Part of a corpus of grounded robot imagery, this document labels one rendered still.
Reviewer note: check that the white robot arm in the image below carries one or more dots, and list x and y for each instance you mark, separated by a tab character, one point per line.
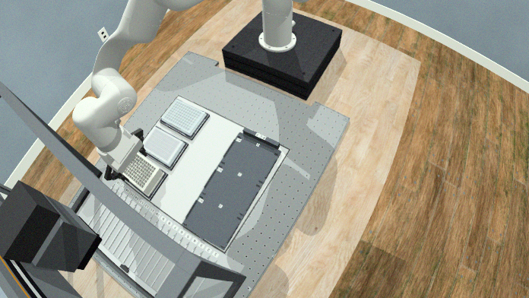
139	24

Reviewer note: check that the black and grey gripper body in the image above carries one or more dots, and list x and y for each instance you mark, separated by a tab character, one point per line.
106	157

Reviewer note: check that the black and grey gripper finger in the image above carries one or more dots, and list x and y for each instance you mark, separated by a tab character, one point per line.
112	176
139	134

